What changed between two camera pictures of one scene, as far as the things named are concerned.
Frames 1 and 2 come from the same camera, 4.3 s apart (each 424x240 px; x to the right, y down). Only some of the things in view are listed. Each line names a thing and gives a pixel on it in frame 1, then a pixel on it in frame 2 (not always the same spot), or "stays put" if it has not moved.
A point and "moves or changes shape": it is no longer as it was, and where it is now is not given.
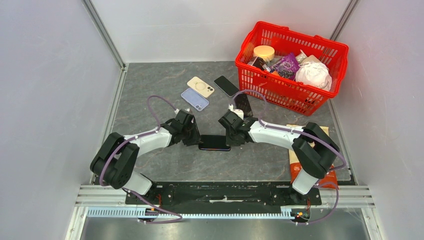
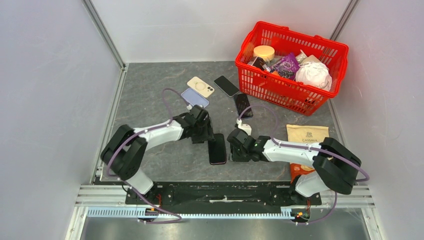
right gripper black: (232, 143) → (234, 156)
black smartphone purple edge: (214, 142) moves or changes shape
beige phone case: (200, 87) stays put
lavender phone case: (195, 99) stays put
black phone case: (215, 143) moves or changes shape
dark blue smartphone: (242, 102) stays put
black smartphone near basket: (230, 88) stays put
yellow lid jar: (266, 52) stays put
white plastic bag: (315, 74) stays put
